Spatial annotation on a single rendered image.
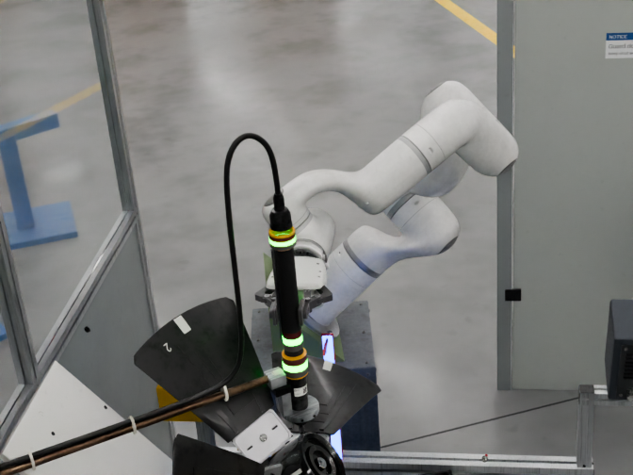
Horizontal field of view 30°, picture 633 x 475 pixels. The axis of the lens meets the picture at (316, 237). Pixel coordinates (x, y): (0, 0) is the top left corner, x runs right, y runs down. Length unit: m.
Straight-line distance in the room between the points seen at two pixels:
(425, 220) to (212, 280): 2.44
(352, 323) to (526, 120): 1.10
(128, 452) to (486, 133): 0.91
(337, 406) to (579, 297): 1.94
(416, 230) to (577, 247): 1.34
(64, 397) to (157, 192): 3.80
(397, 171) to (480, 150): 0.22
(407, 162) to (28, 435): 0.83
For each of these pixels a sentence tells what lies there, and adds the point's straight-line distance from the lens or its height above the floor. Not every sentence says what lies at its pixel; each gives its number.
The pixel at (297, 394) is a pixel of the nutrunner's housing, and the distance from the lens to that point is 2.05.
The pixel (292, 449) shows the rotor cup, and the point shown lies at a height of 1.26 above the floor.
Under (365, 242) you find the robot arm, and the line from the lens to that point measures 2.72.
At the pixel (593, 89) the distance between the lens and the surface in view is 3.71.
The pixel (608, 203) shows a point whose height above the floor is 0.75.
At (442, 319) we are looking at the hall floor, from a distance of 4.64.
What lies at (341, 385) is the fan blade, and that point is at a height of 1.18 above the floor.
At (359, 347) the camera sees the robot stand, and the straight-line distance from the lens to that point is 2.83.
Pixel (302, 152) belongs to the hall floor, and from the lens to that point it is 6.11.
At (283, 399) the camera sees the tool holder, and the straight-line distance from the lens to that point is 2.04.
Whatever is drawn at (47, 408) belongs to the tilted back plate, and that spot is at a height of 1.34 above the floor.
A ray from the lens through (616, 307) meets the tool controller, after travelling 2.39.
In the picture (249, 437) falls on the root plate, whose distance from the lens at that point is 2.05.
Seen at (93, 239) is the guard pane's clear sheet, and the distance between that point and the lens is 3.16.
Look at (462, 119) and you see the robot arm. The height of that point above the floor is 1.64.
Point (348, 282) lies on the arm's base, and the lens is 2.75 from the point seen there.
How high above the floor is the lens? 2.52
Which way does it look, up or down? 29 degrees down
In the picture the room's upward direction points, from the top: 5 degrees counter-clockwise
